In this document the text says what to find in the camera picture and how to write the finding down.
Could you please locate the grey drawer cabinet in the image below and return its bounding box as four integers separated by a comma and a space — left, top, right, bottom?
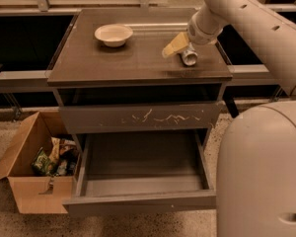
47, 8, 232, 148

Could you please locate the silver redbull can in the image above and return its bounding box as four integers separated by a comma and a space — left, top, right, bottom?
181, 45, 198, 66

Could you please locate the grey metal ledge beam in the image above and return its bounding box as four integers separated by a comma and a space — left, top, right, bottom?
0, 64, 277, 94

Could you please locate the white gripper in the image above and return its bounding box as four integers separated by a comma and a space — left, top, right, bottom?
162, 12, 221, 58

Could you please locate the scratched grey upper drawer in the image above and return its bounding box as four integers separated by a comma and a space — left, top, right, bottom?
59, 103, 221, 134

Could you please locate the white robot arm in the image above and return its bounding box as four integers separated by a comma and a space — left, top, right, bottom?
163, 0, 296, 237

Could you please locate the open grey lower drawer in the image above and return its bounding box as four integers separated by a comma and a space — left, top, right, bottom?
63, 129, 216, 217

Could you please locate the brown cardboard box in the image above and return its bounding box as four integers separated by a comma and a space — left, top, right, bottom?
0, 111, 75, 214

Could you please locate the green snack bag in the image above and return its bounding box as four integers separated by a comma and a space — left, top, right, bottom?
32, 148, 59, 176

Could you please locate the white paper bowl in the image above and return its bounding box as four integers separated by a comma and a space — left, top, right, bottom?
95, 24, 133, 47

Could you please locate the tan snack bag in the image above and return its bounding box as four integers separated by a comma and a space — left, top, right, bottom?
49, 137, 76, 162

